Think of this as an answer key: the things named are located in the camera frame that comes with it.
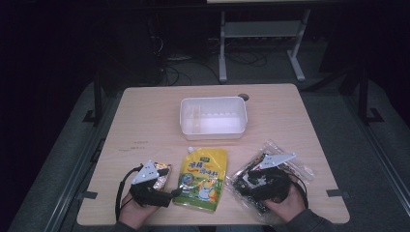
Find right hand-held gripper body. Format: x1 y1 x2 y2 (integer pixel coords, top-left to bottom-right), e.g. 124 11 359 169
247 152 298 203

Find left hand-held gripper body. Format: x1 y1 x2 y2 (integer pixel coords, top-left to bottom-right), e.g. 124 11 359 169
129 159 174 208

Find clear bag of dark food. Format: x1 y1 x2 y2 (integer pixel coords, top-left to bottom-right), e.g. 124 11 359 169
224 139 315 223

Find gold foil packet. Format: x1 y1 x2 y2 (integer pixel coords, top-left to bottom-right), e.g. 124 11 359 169
151 161 172 191

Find yellow spouted seasoning pouch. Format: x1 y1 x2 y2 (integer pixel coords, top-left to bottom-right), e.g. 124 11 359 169
172 146 228 214

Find white plastic container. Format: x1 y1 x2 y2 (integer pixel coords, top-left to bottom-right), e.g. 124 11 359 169
179 96 249 141

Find person's right hand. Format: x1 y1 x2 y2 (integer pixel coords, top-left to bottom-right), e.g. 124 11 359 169
264 183 308 224

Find person's left hand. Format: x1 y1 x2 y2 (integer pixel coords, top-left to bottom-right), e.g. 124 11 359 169
118 192 160 230

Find grey tape piece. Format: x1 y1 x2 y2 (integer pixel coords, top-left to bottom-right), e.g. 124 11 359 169
326 188 352 199
76 190 99 201

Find black metal stand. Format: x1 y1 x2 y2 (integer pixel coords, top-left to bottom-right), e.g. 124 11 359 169
81 71 104 127
357 67 385 126

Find white power strip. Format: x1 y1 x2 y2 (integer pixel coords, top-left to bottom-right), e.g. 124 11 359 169
165 55 194 63

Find dark computer tower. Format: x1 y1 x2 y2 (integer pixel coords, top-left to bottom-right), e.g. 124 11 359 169
107 14 164 87

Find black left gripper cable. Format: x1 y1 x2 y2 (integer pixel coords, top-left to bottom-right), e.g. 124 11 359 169
114 164 144 222

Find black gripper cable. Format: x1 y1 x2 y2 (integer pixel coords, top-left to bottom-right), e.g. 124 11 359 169
114 164 144 222
286 172 309 210

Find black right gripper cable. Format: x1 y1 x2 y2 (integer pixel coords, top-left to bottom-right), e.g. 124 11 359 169
286 172 309 210

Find metal floor rail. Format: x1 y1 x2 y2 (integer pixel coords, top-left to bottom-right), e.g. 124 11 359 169
43 96 120 232
341 93 410 211

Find black floor cables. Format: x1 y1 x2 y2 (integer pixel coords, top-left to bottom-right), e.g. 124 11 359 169
146 15 270 87

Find white metal desk frame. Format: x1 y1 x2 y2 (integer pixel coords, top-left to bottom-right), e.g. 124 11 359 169
218 9 312 84

